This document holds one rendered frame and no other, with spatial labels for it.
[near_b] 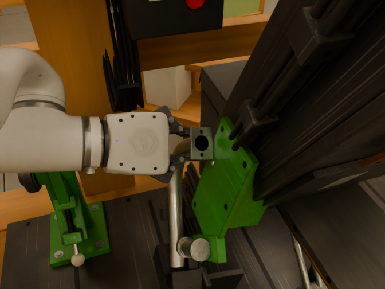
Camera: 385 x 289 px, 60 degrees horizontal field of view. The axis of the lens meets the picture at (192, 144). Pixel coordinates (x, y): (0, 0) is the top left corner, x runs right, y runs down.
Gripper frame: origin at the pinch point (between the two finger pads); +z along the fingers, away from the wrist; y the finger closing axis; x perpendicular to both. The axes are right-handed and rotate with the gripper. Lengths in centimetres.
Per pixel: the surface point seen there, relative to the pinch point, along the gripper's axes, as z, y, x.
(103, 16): -13.5, 25.5, 9.4
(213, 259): 2.5, -19.5, -1.7
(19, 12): -60, 222, 435
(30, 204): -27, -12, 48
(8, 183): -47, -6, 193
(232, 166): 2.8, -4.1, -8.7
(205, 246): 1.6, -17.5, -0.3
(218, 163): 2.8, -3.6, -4.2
